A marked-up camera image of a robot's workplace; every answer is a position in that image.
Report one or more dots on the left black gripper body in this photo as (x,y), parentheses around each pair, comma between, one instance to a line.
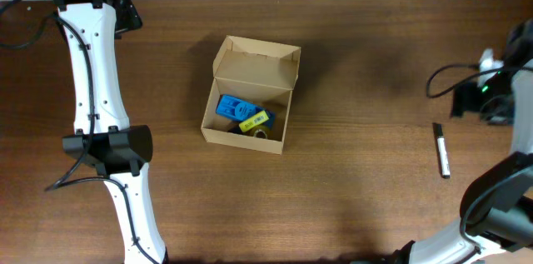
(129,17)

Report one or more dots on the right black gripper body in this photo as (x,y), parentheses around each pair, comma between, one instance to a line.
(492,101)

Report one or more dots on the blue plastic holder case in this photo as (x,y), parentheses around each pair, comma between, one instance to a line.
(240,110)

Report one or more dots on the brown cardboard box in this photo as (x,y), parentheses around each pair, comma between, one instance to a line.
(262,73)

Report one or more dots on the yellow highlighter dark cap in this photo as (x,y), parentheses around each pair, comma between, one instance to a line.
(253,121)

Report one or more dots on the yellow clear tape roll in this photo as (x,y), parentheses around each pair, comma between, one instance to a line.
(260,132)

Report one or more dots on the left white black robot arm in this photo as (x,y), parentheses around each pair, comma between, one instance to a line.
(103,138)

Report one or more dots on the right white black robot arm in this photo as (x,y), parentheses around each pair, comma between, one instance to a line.
(495,213)

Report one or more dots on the black cap whiteboard marker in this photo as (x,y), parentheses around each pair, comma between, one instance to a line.
(441,150)

